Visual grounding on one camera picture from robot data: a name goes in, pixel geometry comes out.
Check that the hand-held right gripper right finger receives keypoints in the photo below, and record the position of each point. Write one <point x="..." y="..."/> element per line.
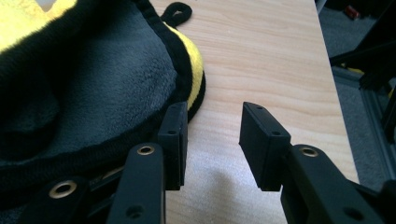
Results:
<point x="264" y="149"/>

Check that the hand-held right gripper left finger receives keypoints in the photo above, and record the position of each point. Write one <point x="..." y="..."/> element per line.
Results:
<point x="174" y="146"/>

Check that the yellow towel with black trim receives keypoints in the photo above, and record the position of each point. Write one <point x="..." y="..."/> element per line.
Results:
<point x="109" y="77"/>

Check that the black metal stand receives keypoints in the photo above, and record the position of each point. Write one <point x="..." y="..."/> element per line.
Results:
<point x="373" y="46"/>

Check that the small red object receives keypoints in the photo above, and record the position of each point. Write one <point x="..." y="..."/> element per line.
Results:
<point x="352" y="12"/>

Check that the aluminium floor rail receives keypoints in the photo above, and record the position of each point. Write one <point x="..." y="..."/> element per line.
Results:
<point x="373" y="102"/>

